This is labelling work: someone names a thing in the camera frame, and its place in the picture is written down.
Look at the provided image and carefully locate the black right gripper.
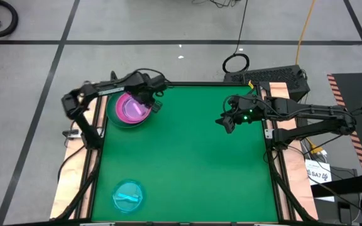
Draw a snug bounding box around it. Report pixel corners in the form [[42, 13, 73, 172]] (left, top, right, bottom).
[[215, 95, 265, 134]]

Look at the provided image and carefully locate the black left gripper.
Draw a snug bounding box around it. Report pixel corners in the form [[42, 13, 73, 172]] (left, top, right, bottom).
[[130, 72, 168, 113]]

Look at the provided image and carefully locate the large green plastic plate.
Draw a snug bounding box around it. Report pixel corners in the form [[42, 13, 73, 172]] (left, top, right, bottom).
[[106, 90, 153, 129]]

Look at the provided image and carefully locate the wooden base board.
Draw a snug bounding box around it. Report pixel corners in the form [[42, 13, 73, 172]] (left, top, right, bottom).
[[49, 82, 319, 220]]

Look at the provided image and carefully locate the white paper sign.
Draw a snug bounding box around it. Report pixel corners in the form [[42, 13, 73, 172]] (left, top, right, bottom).
[[305, 159, 332, 186]]

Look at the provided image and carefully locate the black hazard-striped floor mat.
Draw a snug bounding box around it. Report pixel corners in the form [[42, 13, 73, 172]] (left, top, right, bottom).
[[327, 72, 362, 175]]

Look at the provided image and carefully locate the black aluminium table frame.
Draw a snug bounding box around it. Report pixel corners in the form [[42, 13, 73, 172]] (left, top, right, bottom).
[[55, 70, 319, 226]]

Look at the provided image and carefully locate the black coiled floor cable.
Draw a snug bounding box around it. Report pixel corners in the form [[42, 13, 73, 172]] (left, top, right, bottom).
[[221, 0, 251, 75]]

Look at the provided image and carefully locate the yellow cable plug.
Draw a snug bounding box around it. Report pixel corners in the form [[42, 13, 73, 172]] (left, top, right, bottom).
[[308, 137, 328, 158]]

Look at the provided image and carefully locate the yellow power cable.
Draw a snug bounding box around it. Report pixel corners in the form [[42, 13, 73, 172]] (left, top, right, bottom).
[[295, 0, 317, 66]]

